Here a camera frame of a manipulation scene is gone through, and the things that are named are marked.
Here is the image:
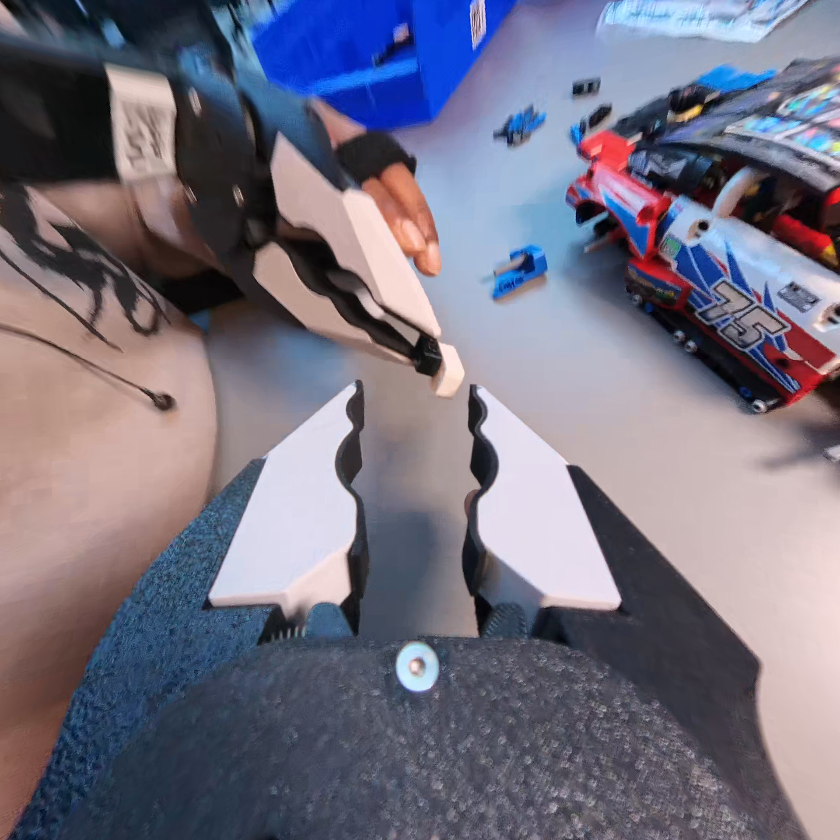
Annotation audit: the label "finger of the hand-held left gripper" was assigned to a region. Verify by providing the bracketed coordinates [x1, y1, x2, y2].
[269, 133, 443, 340]
[251, 243, 422, 367]

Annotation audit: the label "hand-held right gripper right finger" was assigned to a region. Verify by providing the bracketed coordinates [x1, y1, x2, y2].
[461, 385, 623, 635]

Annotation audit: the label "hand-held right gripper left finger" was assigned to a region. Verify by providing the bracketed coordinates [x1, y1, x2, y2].
[206, 381, 368, 634]

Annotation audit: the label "white lego liftarm piece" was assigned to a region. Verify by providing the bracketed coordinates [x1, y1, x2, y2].
[433, 343, 466, 400]

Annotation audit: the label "blue lego panel piece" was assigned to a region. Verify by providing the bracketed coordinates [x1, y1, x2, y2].
[490, 244, 550, 301]

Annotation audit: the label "lego race car model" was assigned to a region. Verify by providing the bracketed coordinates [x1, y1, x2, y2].
[565, 56, 840, 416]

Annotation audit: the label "lego sticker sheet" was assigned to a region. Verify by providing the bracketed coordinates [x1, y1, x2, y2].
[595, 0, 815, 44]

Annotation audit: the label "person's left hand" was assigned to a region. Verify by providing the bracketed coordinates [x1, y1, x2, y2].
[308, 97, 443, 278]

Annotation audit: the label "blue bin with tag label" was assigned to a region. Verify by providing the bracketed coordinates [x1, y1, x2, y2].
[252, 0, 521, 131]

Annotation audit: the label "cluster of blue black pins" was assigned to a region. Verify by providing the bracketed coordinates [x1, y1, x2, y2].
[493, 104, 547, 147]

